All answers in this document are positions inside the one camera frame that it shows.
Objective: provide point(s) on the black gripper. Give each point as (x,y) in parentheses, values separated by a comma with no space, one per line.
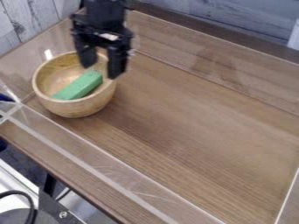
(100,27)

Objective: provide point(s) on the clear acrylic tray walls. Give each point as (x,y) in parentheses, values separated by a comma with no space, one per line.
(195,146)

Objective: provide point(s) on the grey metal bracket with screw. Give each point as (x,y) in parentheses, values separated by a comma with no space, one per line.
(60,214)

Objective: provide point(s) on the brown wooden bowl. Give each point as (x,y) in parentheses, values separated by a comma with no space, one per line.
(55,74)

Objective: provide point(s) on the white object at right edge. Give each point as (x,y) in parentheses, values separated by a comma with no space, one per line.
(293,38)

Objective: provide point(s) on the black table leg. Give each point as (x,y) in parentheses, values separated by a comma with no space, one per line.
(49,184)

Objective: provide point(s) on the green rectangular block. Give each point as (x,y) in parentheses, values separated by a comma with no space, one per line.
(80,87)

